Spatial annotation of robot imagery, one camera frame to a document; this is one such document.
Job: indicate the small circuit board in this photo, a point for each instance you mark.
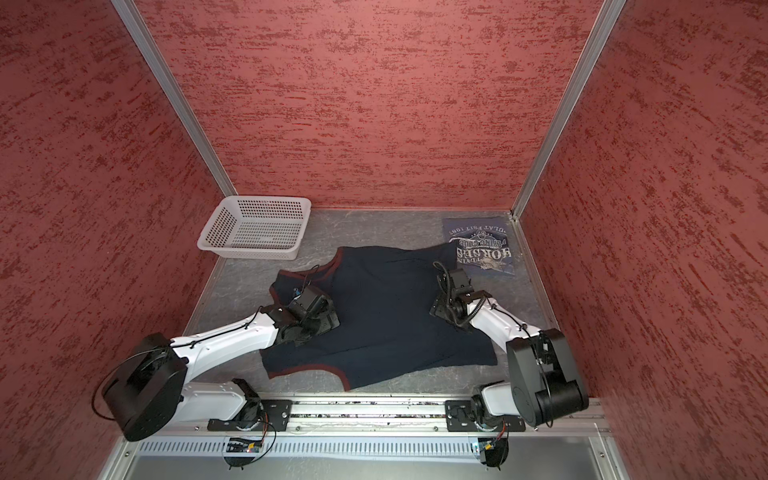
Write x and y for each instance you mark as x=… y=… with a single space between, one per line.
x=485 y=447
x=243 y=446

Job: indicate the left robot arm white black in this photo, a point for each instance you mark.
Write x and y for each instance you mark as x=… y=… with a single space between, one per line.
x=158 y=384

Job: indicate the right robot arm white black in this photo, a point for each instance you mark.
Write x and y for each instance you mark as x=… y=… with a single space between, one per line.
x=544 y=383

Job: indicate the aluminium corner post right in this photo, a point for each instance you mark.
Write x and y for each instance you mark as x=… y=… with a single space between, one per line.
x=604 y=23

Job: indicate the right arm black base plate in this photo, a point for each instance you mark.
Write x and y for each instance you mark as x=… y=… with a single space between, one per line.
x=470 y=416

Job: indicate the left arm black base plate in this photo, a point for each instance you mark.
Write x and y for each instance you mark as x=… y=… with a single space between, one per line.
x=273 y=415

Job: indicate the white perforated cable duct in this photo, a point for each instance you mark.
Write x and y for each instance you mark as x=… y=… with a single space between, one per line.
x=449 y=449

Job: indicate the aluminium corner post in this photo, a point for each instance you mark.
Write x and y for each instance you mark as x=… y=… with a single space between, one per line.
x=604 y=23
x=138 y=30

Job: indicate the grey-blue tank top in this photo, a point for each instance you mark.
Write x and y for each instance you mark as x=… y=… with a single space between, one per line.
x=482 y=244

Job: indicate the left small circuit board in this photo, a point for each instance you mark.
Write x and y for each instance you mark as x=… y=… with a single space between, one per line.
x=243 y=446

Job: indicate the white plastic laundry basket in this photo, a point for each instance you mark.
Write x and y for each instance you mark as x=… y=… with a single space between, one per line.
x=256 y=227

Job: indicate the aluminium corner post left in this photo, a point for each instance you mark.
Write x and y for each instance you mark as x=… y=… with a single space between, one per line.
x=138 y=30

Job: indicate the right small circuit board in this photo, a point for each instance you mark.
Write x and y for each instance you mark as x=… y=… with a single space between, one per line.
x=485 y=447

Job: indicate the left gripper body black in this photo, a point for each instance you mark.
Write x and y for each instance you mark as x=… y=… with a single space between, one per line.
x=316 y=326

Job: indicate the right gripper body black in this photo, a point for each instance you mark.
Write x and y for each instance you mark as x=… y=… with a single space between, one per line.
x=443 y=308

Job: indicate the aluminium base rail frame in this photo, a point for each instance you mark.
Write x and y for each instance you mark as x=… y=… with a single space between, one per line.
x=580 y=446

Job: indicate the dark navy maroon-trimmed tank top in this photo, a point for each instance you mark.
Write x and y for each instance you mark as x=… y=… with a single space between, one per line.
x=382 y=297

